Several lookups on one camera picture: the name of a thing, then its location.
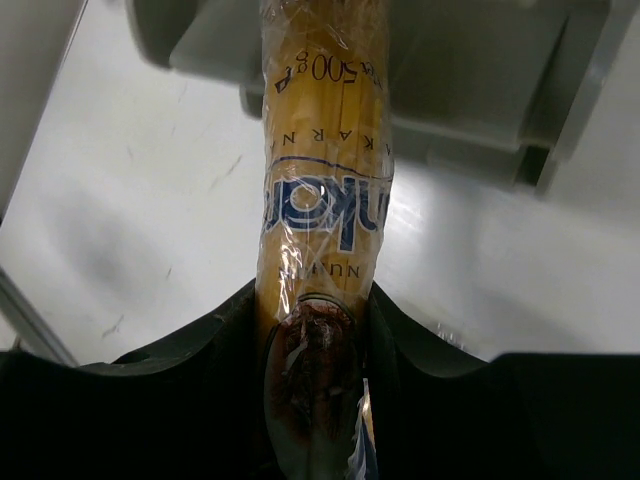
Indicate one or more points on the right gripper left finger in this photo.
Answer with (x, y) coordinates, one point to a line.
(182, 407)

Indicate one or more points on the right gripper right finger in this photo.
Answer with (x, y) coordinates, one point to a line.
(441, 413)

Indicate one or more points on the spaghetti pasta bag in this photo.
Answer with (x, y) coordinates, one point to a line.
(327, 185)

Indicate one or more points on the grey three-tier tray shelf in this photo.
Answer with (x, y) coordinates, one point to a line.
(498, 90)

